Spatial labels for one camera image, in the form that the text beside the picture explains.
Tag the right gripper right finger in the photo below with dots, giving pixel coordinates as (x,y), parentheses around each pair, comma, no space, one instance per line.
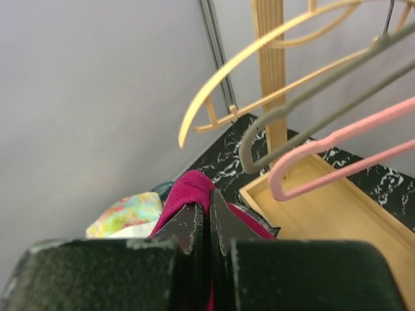
(324,274)

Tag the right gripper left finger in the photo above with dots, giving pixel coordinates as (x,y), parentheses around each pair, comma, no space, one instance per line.
(158,273)

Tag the floral pastel garment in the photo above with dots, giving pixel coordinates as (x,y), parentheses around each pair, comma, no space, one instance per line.
(139,209)

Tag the navy plaid skirt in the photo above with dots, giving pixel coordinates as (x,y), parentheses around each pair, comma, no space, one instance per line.
(260,220)

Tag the magenta skirt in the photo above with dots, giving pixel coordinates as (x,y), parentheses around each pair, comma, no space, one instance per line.
(206,274)

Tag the grey hanger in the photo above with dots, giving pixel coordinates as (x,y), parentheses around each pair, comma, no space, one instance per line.
(354,34)

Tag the pink hanger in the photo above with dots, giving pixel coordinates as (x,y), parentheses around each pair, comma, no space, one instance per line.
(341,168)

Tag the teal transparent basin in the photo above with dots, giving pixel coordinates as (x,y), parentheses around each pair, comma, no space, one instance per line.
(163,190)

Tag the wooden clothes rack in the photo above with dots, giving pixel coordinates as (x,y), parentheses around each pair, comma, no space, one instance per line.
(339,210)

